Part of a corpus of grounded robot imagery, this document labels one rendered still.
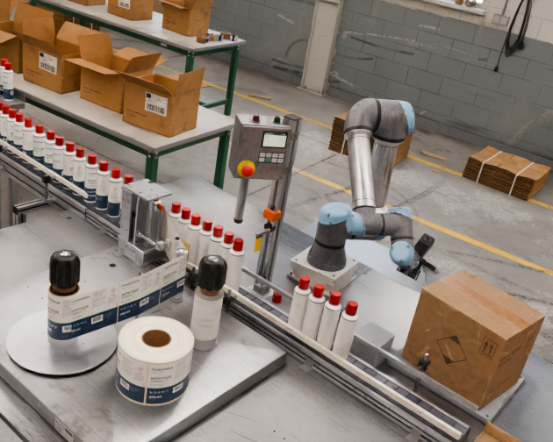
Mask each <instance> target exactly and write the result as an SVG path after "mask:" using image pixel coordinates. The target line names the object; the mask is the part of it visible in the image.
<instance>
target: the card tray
mask: <svg viewBox="0 0 553 442"><path fill-rule="evenodd" d="M474 442H522V441H520V440H519V439H517V438H516V437H514V436H512V435H511V434H509V433H507V432H506V431H503V430H502V429H500V428H499V427H498V426H496V425H494V424H492V423H490V422H489V421H487V423H486V425H485V428H484V430H483V431H482V433H481V434H480V435H479V436H478V438H477V439H476V440H475V441H474Z"/></svg>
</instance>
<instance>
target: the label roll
mask: <svg viewBox="0 0 553 442"><path fill-rule="evenodd" d="M193 346H194V337H193V334H192V332H191V331H190V329H189V328H188V327H187V326H186V325H184V324H182V323H180V322H179V321H176V320H175V319H172V318H168V317H157V316H152V317H140V318H137V319H134V320H133V321H131V322H129V323H127V324H126V325H125V326H124V327H123V328H122V329H121V330H120V332H119V335H118V352H117V366H116V378H115V382H116V387H117V389H118V391H119V393H120V394H121V395H122V396H123V397H125V398H126V399H128V400H129V401H131V402H134V403H137V404H141V405H147V406H158V405H164V404H168V403H172V402H174V401H175V400H177V399H178V398H180V397H181V396H182V395H183V394H184V393H185V391H186V390H187V388H188V385H189V379H190V366H191V359H192V353H193Z"/></svg>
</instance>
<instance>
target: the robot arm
mask: <svg viewBox="0 0 553 442"><path fill-rule="evenodd" d="M413 128H414V113H413V107H412V105H411V104H409V103H408V102H405V101H399V100H384V99H374V98H365V99H363V100H361V101H359V102H357V103H356V104H355V105H354V106H353V107H352V108H351V109H350V111H349V112H348V115H347V116H346V119H345V123H344V130H343V131H344V138H345V139H346V140H347V141H348V160H349V172H350V184H351V196H352V208H353V209H352V208H351V207H350V206H349V205H348V204H346V203H328V204H325V205H324V206H323V207H322V208H321V209H320V214H319V217H318V225H317V230H316V235H315V240H314V242H313V244H312V246H311V248H310V250H309V252H308V254H307V262H308V263H309V264H310V265H311V266H312V267H315V268H317V269H319V270H322V271H327V272H336V271H341V270H342V269H343V268H345V267H346V263H347V257H346V251H345V244H346V240H347V239H352V240H370V241H374V240H381V239H384V238H385V237H386V236H391V248H390V252H389V253H390V257H391V260H392V261H393V262H394V263H395V264H396V265H397V266H398V268H397V269H396V270H397V271H398V272H400V273H402V274H405V275H407V276H409V277H410V278H412V279H414V280H415V281H417V279H418V277H419V275H420V272H421V271H420V270H421V267H422V266H424V267H423V268H422V271H423V273H425V274H426V277H425V281H426V282H428V281H430V279H431V278H432V277H433V276H434V274H439V271H438V269H437V268H436V267H435V266H433V265H432V264H430V263H428V262H427V261H426V260H425V259H423V257H424V256H425V255H426V253H427V252H428V250H429V249H430V248H431V247H432V245H433V244H434V242H435V238H433V237H431V236H429V235H427V234H426V233H424V234H423V235H422V237H421V238H420V239H419V241H418V242H417V243H416V244H414V240H413V216H412V212H411V210H410V209H409V208H407V207H395V208H391V209H390V210H389V211H388V208H387V207H386V206H385V201H386V197H387V193H388V188H389V185H390V181H391V174H392V170H393V166H394V162H395V159H396V154H397V151H398V147H399V145H400V144H401V143H403V142H404V139H405V136H407V135H410V134H411V133H412V132H413ZM371 136H372V138H373V139H374V140H375V141H374V146H373V150H372V153H371V151H370V138H371ZM426 267H427V268H428V269H427V268H426ZM415 278H416V279H415Z"/></svg>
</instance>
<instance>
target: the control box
mask: <svg viewBox="0 0 553 442"><path fill-rule="evenodd" d="M253 116H254V115H248V114H236V115H235V120H234V127H233V138H232V145H231V151H230V157H229V163H228V167H229V169H230V171H231V173H232V175H233V178H239V179H260V180H283V176H284V167H285V162H286V157H287V152H288V147H289V142H290V137H291V127H290V126H289V125H288V124H287V125H286V124H283V118H284V117H280V118H281V124H280V125H275V124H273V121H274V117H273V116H261V115H258V116H259V117H260V123H259V124H256V123H253V122H252V119H253ZM263 131H272V132H288V138H287V143H286V148H285V149H283V148H268V147H261V145H262V135H263ZM259 152H275V153H285V157H284V164H275V163H257V161H258V156H259ZM245 166H251V167H252V168H253V169H254V173H253V174H252V175H251V176H249V177H245V176H243V174H242V173H241V170H242V168H243V167H245Z"/></svg>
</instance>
